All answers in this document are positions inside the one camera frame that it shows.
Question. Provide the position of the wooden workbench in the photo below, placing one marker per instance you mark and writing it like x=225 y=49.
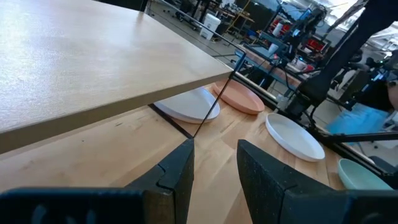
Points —
x=273 y=70

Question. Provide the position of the white roll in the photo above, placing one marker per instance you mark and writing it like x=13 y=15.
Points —
x=277 y=29

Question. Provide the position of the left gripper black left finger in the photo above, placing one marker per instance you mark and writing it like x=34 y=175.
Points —
x=177 y=186

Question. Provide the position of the peach orange plate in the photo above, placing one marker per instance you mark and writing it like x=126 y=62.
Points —
x=239 y=96

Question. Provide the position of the white bucket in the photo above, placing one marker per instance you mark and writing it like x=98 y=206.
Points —
x=211 y=26

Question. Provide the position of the white cup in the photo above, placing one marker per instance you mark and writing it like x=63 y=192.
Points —
x=273 y=49

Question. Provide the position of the white plate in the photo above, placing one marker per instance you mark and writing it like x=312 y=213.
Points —
x=292 y=137
x=189 y=105

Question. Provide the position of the mint green plate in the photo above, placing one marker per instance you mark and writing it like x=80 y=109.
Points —
x=357 y=177

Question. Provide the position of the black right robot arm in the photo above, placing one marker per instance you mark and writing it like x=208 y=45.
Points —
x=348 y=49

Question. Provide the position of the red storage bin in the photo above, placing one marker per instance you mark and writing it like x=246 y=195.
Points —
x=314 y=45

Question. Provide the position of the blue fabric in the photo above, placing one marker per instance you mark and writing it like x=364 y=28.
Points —
x=357 y=123

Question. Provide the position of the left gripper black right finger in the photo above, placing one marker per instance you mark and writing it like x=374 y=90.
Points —
x=264 y=186

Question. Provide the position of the wooden shelf with black frame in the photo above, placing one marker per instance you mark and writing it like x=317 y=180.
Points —
x=93 y=62

